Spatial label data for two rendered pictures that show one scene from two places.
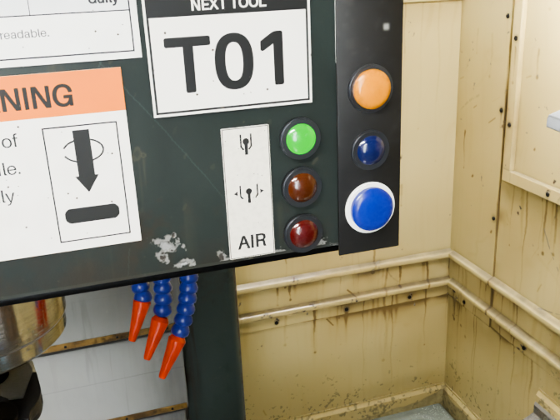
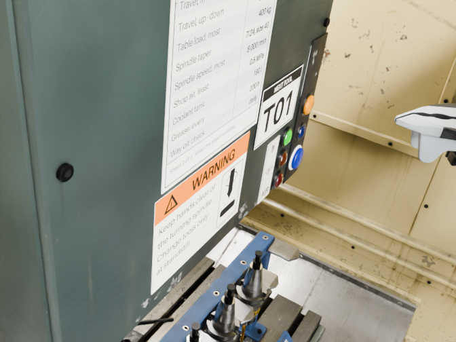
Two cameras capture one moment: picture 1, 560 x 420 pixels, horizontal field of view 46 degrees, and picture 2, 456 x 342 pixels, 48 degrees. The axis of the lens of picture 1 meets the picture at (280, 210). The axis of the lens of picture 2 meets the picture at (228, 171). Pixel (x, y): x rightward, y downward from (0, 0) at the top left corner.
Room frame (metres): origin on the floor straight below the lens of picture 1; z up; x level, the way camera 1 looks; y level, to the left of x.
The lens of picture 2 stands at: (0.07, 0.43, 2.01)
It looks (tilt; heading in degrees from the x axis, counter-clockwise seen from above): 34 degrees down; 313
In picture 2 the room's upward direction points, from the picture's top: 8 degrees clockwise
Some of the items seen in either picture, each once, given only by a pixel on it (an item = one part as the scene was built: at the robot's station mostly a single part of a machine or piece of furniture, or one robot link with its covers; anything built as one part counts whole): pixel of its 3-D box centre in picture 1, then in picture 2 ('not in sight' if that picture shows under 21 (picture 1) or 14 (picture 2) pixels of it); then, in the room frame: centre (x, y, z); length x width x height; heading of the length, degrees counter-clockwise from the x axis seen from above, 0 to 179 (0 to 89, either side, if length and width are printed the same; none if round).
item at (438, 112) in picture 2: not in sight; (423, 129); (0.32, -0.19, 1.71); 0.09 x 0.03 x 0.06; 47
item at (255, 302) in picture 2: not in sight; (250, 293); (0.54, -0.18, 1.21); 0.06 x 0.06 x 0.03
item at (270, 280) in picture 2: not in sight; (262, 278); (0.55, -0.23, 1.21); 0.07 x 0.05 x 0.01; 17
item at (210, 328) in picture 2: not in sight; (222, 327); (0.51, -0.07, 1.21); 0.06 x 0.06 x 0.03
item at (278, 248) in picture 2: not in sight; (284, 250); (0.58, -0.33, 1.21); 0.07 x 0.05 x 0.01; 17
